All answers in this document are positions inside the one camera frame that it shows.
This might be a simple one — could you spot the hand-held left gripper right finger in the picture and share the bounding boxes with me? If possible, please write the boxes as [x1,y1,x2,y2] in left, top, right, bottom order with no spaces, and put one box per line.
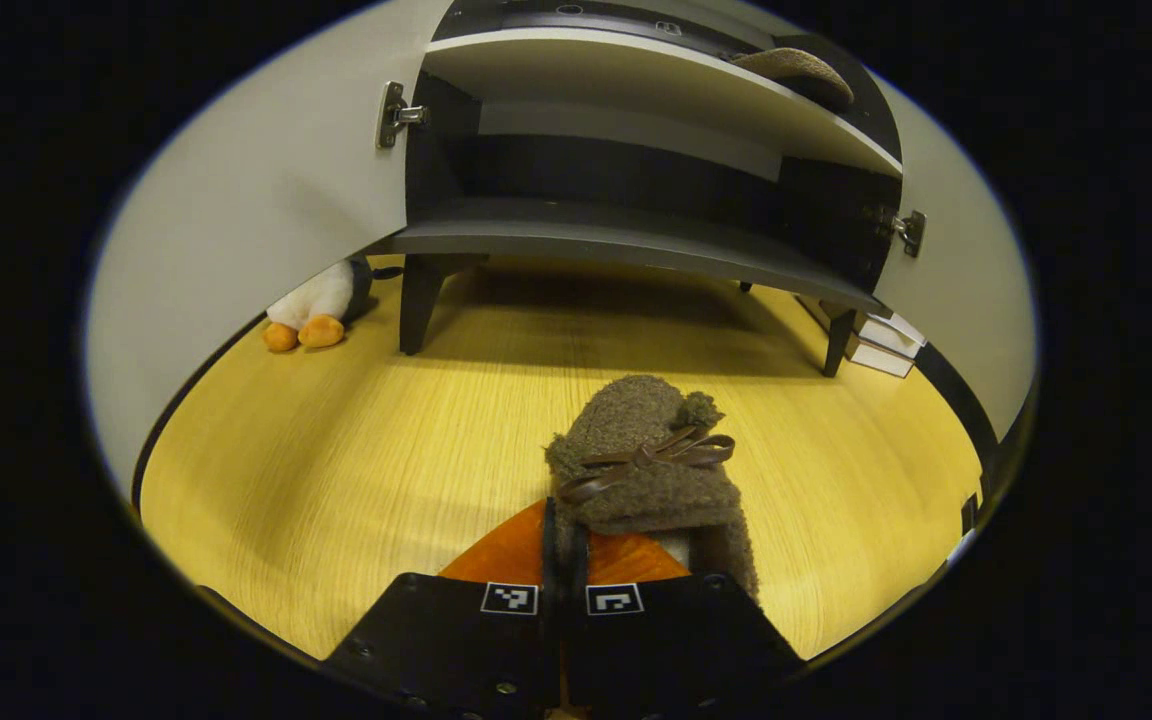
[564,530,807,719]

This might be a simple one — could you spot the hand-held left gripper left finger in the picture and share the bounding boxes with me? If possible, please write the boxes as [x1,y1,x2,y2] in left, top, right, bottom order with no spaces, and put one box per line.
[321,497,563,720]

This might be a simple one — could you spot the brown fuzzy shoe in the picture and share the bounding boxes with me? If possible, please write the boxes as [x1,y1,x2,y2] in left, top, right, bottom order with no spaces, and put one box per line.
[731,47,855,108]
[544,375,759,601]

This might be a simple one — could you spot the grey shoe cabinet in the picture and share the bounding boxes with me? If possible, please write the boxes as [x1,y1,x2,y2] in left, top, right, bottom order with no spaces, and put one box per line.
[376,0,927,379]

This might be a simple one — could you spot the grey shoe cabinet door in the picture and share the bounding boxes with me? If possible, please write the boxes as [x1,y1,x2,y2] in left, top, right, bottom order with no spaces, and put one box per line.
[871,75,1037,441]
[86,0,457,491]

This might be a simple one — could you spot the penguin plush toy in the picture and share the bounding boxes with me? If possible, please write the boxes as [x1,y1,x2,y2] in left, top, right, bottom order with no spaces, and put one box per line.
[263,255,405,353]

